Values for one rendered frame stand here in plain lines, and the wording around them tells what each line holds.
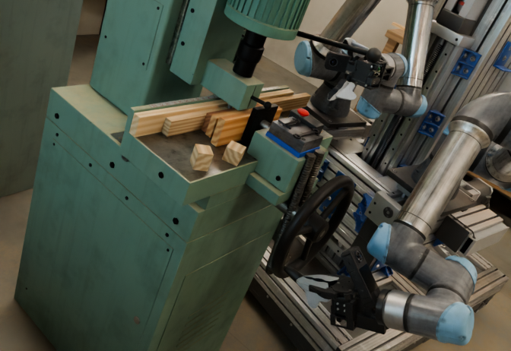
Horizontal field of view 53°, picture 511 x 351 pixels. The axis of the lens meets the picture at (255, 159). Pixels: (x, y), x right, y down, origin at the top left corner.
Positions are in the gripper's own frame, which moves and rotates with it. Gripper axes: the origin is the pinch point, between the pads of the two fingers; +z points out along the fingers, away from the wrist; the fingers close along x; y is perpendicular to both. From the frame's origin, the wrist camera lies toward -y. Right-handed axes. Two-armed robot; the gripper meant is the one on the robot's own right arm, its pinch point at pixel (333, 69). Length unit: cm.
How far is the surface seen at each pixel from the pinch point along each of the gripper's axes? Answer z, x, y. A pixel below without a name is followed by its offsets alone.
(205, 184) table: 35.4, 24.4, -3.7
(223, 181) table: 29.1, 25.2, -3.9
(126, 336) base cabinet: 34, 79, -20
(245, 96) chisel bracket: 15.2, 10.0, -13.0
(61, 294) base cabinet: 34, 83, -49
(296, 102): -19.2, 17.3, -18.3
